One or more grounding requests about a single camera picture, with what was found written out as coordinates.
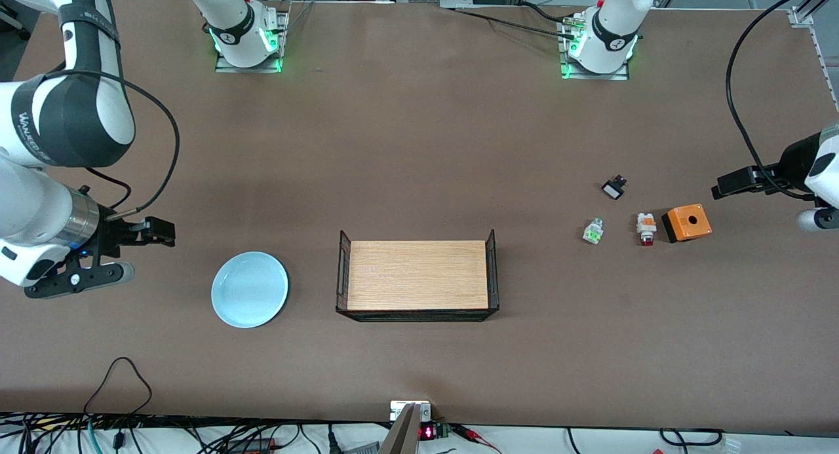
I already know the light blue round plate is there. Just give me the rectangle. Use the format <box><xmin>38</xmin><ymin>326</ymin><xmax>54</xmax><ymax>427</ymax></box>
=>
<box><xmin>211</xmin><ymin>252</ymin><xmax>289</xmax><ymax>329</ymax></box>

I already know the red push button switch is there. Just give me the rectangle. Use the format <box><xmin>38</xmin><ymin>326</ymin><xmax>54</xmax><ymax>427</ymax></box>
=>
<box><xmin>636</xmin><ymin>212</ymin><xmax>658</xmax><ymax>247</ymax></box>

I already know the black power adapter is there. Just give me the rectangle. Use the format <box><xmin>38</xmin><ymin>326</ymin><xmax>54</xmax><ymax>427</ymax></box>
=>
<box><xmin>226</xmin><ymin>438</ymin><xmax>276</xmax><ymax>454</ymax></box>

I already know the red black probe lead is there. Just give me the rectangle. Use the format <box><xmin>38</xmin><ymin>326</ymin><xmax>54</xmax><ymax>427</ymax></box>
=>
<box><xmin>451</xmin><ymin>424</ymin><xmax>502</xmax><ymax>454</ymax></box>

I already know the orange button enclosure box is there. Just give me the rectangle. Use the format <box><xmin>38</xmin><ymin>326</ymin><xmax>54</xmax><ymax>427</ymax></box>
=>
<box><xmin>661</xmin><ymin>204</ymin><xmax>713</xmax><ymax>244</ymax></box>

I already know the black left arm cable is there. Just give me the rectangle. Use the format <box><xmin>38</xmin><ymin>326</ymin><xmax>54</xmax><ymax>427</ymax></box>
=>
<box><xmin>726</xmin><ymin>0</ymin><xmax>839</xmax><ymax>199</ymax></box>

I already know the perforated metal edge rail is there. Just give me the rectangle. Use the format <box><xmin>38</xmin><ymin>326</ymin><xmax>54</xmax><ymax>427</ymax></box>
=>
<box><xmin>808</xmin><ymin>27</ymin><xmax>839</xmax><ymax>111</ymax></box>

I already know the thin black looped cable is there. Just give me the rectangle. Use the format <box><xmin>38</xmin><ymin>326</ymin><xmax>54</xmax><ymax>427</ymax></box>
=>
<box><xmin>83</xmin><ymin>356</ymin><xmax>153</xmax><ymax>417</ymax></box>

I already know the silver aluminium frame profile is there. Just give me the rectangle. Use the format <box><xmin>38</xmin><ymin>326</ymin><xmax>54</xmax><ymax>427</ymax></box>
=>
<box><xmin>790</xmin><ymin>0</ymin><xmax>839</xmax><ymax>29</ymax></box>

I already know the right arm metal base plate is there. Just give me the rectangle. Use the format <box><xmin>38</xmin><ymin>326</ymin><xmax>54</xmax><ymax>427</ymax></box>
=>
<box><xmin>215</xmin><ymin>9</ymin><xmax>289</xmax><ymax>73</ymax></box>

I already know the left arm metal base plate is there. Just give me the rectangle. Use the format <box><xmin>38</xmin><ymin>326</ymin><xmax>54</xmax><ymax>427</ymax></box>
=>
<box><xmin>557</xmin><ymin>12</ymin><xmax>631</xmax><ymax>81</ymax></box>

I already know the thick black coiled cable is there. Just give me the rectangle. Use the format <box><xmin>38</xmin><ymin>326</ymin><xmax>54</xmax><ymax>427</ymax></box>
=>
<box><xmin>659</xmin><ymin>428</ymin><xmax>725</xmax><ymax>448</ymax></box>

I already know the short black table cable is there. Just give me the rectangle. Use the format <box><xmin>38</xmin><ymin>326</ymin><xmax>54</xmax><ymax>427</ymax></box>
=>
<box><xmin>523</xmin><ymin>1</ymin><xmax>572</xmax><ymax>24</ymax></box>

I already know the wooden tray with wire sides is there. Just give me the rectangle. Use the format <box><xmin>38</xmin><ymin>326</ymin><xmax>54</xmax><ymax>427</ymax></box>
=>
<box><xmin>335</xmin><ymin>229</ymin><xmax>500</xmax><ymax>322</ymax></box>

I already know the long black table cable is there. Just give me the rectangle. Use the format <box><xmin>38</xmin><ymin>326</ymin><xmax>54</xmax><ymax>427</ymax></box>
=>
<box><xmin>451</xmin><ymin>9</ymin><xmax>579</xmax><ymax>41</ymax></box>

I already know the grey metal camera mount bar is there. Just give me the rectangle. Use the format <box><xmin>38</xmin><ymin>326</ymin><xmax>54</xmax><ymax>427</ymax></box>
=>
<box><xmin>379</xmin><ymin>400</ymin><xmax>433</xmax><ymax>454</ymax></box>

